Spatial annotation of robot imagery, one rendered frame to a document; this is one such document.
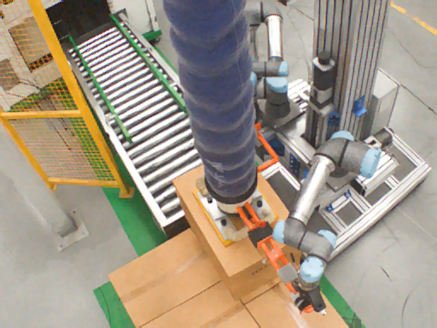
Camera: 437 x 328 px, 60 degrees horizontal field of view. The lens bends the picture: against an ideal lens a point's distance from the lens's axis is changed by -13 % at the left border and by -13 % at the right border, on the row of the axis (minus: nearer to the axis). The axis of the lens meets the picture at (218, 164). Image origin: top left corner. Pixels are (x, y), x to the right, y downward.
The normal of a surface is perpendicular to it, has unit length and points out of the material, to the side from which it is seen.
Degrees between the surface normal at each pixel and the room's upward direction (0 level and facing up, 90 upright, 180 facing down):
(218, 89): 79
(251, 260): 0
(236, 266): 0
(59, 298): 0
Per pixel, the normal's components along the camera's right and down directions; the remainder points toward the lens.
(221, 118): 0.08, 0.58
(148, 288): -0.11, -0.57
